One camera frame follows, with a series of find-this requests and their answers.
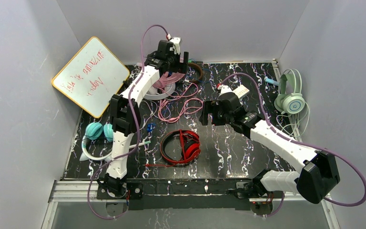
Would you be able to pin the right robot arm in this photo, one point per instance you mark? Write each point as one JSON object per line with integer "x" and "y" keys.
{"x": 315, "y": 171}

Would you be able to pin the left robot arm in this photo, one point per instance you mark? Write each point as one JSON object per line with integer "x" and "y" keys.
{"x": 124, "y": 109}

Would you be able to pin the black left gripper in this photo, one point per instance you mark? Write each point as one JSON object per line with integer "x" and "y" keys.
{"x": 177, "y": 64}

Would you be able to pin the white green marker pen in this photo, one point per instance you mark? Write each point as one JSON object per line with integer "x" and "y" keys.
{"x": 140, "y": 144}

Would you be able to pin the black table front rail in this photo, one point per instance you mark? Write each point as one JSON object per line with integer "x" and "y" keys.
{"x": 236, "y": 193}

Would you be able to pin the white board yellow frame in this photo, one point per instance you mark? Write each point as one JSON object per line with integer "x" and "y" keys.
{"x": 92, "y": 76}

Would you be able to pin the light blue pen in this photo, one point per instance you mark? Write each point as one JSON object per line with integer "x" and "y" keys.
{"x": 271, "y": 81}

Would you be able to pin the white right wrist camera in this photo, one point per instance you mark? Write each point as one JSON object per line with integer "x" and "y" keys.
{"x": 223, "y": 89}

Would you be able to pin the white red small box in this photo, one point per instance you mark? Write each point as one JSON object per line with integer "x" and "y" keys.
{"x": 241, "y": 91}

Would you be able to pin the pink headphones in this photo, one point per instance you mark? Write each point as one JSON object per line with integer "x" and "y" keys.
{"x": 167, "y": 79}

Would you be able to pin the teal white cat-ear headphones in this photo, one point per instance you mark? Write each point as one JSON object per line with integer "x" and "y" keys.
{"x": 92, "y": 132}

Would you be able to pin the brown headphones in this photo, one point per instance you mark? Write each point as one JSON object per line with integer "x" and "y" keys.
{"x": 195, "y": 73}

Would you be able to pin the mint green headphones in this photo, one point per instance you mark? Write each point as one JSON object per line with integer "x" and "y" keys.
{"x": 291, "y": 103}

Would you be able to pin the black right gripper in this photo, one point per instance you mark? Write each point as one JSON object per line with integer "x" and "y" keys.
{"x": 210, "y": 107}

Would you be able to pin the red headphones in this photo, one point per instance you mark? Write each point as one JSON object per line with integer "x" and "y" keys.
{"x": 189, "y": 143}

